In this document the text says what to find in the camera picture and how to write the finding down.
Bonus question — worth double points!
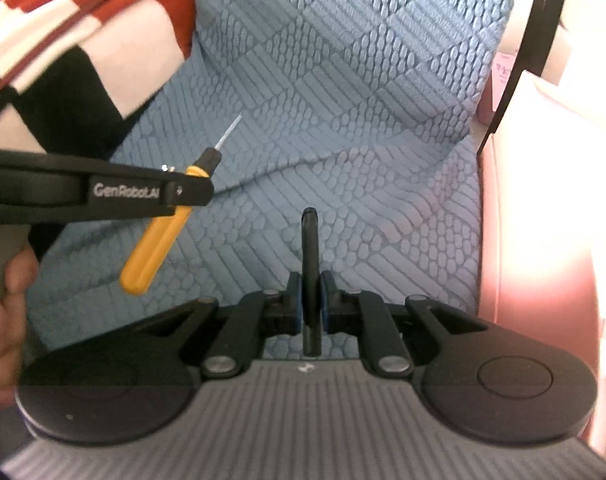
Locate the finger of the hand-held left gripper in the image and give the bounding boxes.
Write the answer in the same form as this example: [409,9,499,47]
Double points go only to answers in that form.
[163,172,215,209]

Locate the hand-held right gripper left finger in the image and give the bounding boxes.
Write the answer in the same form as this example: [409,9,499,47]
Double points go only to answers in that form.
[133,272,304,380]

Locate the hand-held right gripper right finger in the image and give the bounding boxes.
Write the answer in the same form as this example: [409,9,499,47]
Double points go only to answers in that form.
[321,270,489,380]

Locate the black slim rod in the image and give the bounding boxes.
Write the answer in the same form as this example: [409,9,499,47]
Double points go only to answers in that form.
[300,207,324,359]

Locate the yellow handled screwdriver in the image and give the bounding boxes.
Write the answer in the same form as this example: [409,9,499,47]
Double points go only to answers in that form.
[120,113,244,295]

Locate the pink cardboard box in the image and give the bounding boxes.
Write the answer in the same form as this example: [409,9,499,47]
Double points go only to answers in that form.
[477,69,606,463]

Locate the person's left hand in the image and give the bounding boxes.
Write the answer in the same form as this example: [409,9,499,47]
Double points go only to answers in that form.
[0,247,40,412]

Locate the red white printed blanket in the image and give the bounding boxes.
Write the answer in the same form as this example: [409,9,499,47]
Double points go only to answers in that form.
[0,0,198,256]

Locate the blue textured cushion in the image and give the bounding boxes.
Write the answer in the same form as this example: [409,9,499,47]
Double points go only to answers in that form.
[25,0,520,361]

